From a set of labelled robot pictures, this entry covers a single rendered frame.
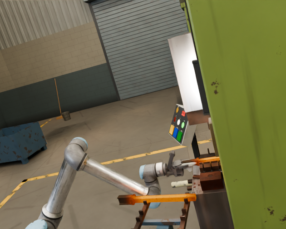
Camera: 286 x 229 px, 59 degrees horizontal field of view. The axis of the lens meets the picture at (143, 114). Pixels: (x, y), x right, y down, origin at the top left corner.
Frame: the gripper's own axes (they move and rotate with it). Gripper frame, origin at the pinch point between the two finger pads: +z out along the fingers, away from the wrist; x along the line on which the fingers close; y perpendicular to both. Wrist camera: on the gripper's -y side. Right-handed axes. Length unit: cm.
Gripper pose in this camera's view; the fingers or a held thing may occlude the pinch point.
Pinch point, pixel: (194, 161)
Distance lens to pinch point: 166.4
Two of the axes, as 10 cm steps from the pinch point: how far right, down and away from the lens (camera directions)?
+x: -2.1, 3.2, -9.2
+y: 2.8, 9.3, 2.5
